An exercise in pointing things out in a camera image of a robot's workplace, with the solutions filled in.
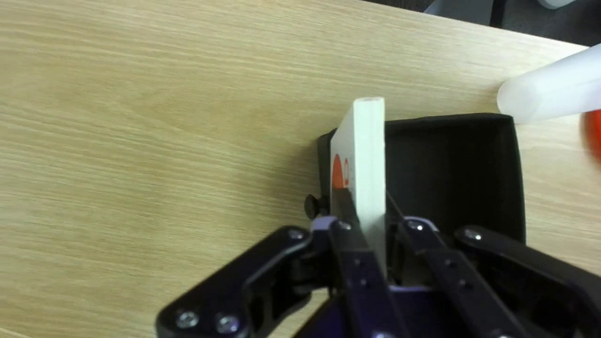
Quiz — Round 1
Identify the red snack box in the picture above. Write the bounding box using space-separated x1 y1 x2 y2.
329 93 389 277

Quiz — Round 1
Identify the black fabric box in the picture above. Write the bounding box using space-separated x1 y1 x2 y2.
305 110 526 289

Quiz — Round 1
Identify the white plastic squeeze bottle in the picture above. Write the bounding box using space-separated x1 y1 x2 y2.
496 41 601 123

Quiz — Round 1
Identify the orange round plate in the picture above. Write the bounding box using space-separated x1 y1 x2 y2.
579 108 601 165

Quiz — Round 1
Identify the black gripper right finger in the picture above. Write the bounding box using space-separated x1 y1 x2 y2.
401 215 601 338

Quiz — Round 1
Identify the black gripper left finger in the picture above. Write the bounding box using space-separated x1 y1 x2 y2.
155 217 410 338

